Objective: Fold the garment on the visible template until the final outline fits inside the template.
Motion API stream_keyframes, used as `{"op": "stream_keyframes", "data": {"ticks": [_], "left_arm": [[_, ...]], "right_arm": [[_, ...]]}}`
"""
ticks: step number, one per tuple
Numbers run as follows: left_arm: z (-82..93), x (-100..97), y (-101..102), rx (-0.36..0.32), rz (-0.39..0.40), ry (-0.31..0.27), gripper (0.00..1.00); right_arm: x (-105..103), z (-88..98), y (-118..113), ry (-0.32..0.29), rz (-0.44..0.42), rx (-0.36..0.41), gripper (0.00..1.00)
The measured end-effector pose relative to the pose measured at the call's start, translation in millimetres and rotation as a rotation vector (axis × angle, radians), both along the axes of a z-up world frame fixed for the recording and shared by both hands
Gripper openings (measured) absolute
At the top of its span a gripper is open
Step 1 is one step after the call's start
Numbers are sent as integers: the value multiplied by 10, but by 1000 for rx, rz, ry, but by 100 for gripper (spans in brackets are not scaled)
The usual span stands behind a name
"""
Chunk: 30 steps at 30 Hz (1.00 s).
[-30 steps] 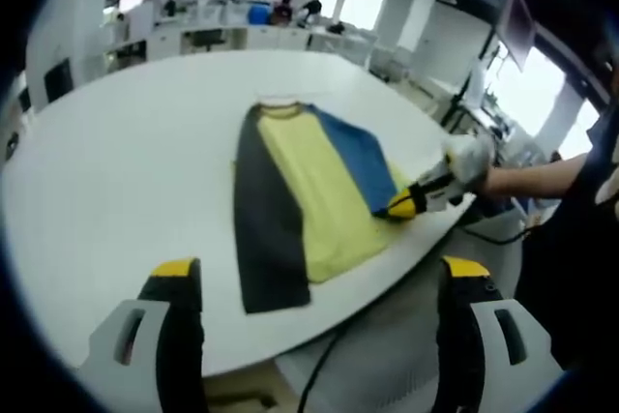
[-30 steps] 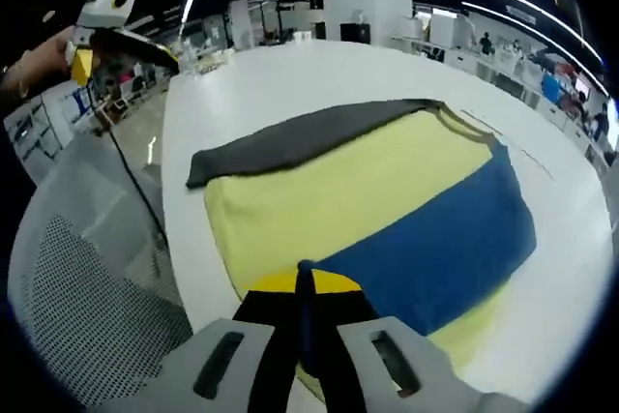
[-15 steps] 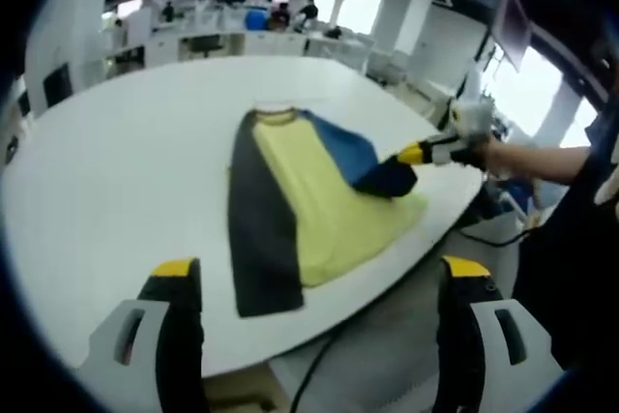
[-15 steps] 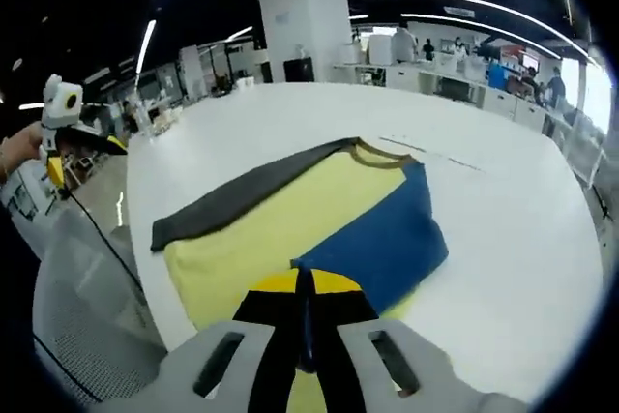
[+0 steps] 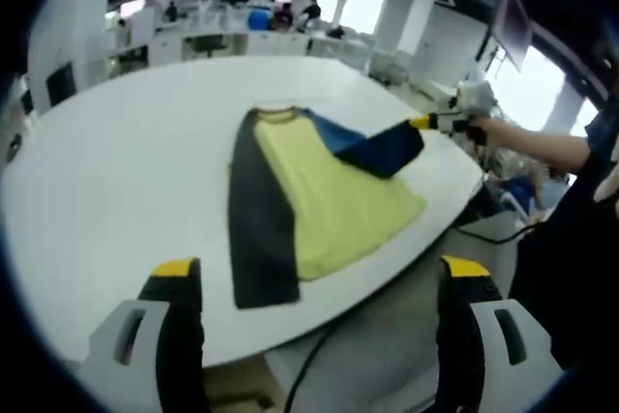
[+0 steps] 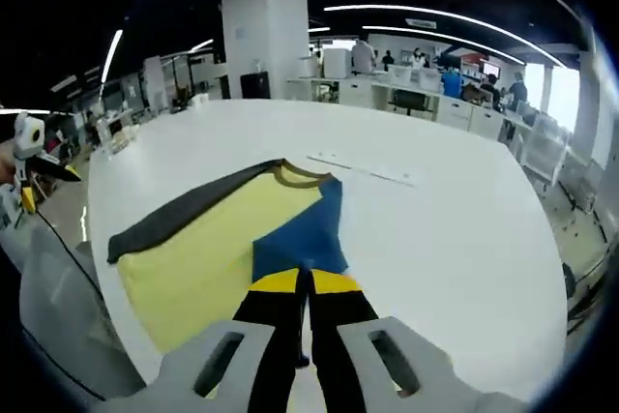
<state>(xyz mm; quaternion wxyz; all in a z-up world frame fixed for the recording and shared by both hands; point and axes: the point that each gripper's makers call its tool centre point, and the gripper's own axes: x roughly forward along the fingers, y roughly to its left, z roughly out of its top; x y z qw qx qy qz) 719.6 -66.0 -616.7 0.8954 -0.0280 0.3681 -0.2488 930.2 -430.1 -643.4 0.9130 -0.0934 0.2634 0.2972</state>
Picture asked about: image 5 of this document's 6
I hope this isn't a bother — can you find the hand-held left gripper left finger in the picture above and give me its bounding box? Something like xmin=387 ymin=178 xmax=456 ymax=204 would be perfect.
xmin=79 ymin=256 xmax=210 ymax=413

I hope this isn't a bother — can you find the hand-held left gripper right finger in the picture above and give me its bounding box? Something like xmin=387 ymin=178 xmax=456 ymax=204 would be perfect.
xmin=434 ymin=254 xmax=557 ymax=413

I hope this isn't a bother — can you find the yellow grey blue garment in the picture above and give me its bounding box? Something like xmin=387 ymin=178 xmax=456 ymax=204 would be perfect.
xmin=226 ymin=105 xmax=427 ymax=310

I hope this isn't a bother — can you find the person's right hand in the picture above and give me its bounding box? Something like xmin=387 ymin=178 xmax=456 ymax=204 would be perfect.
xmin=476 ymin=117 xmax=515 ymax=148

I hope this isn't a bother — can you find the dark hanging screen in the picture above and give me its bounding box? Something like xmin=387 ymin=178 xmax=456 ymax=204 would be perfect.
xmin=492 ymin=0 xmax=533 ymax=74

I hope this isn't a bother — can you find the white square pillar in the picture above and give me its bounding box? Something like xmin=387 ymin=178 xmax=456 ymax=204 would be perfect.
xmin=386 ymin=0 xmax=436 ymax=56
xmin=26 ymin=0 xmax=120 ymax=109

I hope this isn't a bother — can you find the white desk row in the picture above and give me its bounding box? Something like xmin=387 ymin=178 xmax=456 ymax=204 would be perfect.
xmin=108 ymin=28 xmax=378 ymax=69

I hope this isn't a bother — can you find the blue water barrel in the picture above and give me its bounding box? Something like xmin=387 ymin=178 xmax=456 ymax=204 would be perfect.
xmin=247 ymin=7 xmax=270 ymax=32

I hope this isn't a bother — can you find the black office chair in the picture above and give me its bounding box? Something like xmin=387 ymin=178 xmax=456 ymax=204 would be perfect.
xmin=192 ymin=35 xmax=226 ymax=59

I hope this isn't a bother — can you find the black cabinet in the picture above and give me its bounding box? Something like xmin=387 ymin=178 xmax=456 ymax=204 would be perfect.
xmin=45 ymin=62 xmax=78 ymax=107

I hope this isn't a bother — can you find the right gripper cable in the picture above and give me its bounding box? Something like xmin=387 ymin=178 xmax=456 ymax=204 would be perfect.
xmin=454 ymin=221 xmax=547 ymax=246

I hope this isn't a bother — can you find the black cable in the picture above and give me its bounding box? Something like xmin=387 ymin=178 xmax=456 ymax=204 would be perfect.
xmin=282 ymin=325 xmax=335 ymax=413

